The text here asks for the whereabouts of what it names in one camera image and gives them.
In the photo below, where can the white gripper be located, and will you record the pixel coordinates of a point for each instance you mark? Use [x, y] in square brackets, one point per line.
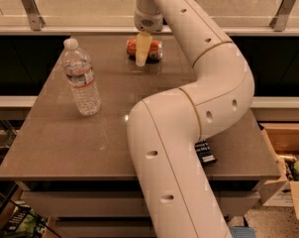
[149, 21]

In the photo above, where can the orange soda can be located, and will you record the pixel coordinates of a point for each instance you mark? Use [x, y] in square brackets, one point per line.
[155, 50]

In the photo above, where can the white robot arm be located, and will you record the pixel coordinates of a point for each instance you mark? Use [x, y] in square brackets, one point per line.
[164, 128]

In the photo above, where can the clear plastic water bottle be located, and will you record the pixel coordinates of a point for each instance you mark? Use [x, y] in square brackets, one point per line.
[78, 69]

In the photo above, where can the blue snack bar wrapper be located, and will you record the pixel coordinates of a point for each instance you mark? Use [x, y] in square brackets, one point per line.
[204, 152]

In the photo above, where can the cardboard box with items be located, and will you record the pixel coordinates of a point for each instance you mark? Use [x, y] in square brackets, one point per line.
[282, 142]

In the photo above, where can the blue perforated basket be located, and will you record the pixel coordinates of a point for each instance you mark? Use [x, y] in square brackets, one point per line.
[242, 232]

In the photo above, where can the green snack bag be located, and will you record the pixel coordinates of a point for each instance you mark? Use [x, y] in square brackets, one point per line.
[25, 223]

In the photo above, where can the left metal railing bracket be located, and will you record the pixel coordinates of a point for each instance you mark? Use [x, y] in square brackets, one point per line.
[35, 19]

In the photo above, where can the metal railing bracket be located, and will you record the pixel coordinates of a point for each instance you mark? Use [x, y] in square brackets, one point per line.
[35, 19]
[279, 21]

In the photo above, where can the right metal railing bracket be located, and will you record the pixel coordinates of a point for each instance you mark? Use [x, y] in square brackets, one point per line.
[279, 21]

